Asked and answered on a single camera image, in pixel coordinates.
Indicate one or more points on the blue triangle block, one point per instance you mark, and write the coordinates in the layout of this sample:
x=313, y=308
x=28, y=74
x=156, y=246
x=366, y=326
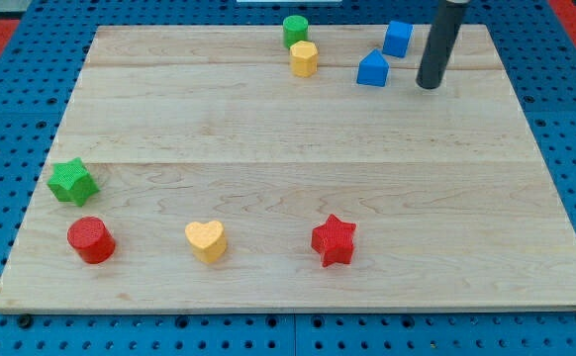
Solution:
x=373, y=70

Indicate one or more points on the yellow hexagon block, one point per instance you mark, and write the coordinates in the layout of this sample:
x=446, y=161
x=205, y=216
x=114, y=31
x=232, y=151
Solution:
x=303, y=58

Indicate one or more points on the red star block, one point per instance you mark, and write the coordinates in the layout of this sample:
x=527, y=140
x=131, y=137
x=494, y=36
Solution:
x=333, y=240

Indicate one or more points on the yellow heart block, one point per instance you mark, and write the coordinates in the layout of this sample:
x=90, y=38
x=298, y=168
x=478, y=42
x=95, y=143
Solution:
x=207, y=240

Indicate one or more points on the green cylinder block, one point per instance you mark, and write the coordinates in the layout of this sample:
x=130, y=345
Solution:
x=295, y=29

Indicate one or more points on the light wooden board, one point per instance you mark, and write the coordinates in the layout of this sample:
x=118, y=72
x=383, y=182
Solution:
x=455, y=210

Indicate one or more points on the blue cube block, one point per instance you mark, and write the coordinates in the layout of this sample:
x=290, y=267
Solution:
x=397, y=38

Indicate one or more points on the red cylinder block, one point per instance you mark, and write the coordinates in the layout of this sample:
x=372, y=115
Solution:
x=91, y=240

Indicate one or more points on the green star block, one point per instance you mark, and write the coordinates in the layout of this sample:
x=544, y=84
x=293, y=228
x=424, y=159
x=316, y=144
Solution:
x=72, y=182

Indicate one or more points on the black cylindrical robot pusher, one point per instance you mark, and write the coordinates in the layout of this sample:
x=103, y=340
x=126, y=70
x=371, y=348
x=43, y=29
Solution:
x=440, y=42

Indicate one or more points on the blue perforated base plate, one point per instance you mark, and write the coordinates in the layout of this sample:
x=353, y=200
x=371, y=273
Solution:
x=38, y=69

